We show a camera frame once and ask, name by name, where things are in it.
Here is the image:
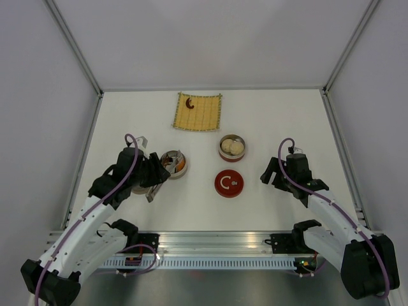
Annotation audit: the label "metal tongs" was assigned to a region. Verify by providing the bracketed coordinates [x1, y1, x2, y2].
[145, 149, 185, 203]

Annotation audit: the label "beige lunch box lid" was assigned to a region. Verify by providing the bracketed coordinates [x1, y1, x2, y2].
[132, 187, 149, 195]

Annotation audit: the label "orange carrot piece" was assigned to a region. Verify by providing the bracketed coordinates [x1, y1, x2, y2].
[175, 160, 186, 172]

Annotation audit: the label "red lunch box lid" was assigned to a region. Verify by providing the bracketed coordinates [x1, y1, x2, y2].
[214, 169, 244, 198]

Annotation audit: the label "white bun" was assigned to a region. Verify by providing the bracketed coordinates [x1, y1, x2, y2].
[230, 141, 245, 156]
[221, 138, 234, 153]

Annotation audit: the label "dark red sausage piece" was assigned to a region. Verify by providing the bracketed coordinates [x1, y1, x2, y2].
[186, 98, 194, 110]

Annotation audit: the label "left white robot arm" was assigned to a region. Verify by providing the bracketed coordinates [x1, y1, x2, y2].
[20, 147, 170, 305]

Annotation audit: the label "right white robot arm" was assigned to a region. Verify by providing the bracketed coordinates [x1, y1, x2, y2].
[260, 153, 400, 300]

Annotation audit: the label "beige lunch box container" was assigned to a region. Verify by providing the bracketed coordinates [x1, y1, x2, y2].
[160, 150, 188, 180]

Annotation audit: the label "red lunch box container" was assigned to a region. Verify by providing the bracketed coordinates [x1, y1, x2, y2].
[217, 134, 246, 163]

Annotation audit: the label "yellow bamboo mat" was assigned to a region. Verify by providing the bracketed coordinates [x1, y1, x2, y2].
[172, 92, 222, 132]

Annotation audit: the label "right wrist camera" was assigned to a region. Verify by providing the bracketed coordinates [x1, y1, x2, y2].
[288, 145, 304, 154]

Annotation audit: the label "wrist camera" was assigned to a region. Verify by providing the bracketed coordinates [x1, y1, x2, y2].
[288, 145, 304, 154]
[135, 136, 148, 150]

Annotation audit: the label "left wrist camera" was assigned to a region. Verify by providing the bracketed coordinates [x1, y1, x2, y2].
[135, 136, 148, 150]

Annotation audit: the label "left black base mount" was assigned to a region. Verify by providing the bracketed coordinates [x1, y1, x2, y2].
[125, 233, 160, 256]

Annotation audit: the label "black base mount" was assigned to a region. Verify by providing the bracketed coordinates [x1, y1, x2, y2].
[125, 233, 160, 256]
[263, 233, 302, 254]

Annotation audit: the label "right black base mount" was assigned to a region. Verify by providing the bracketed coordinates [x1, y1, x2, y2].
[263, 233, 302, 254]

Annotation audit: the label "aluminium front rail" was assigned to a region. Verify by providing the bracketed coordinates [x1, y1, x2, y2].
[47, 229, 392, 256]

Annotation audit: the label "white slotted cable duct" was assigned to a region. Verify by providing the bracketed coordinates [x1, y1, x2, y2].
[100, 256, 296, 270]

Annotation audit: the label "right aluminium frame post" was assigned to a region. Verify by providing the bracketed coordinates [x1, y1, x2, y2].
[322, 0, 382, 95]

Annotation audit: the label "aluminium frame post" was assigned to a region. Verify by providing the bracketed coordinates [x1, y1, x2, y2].
[43, 0, 103, 98]
[322, 0, 382, 95]

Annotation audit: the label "left aluminium frame post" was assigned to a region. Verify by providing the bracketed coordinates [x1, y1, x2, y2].
[43, 0, 103, 98]

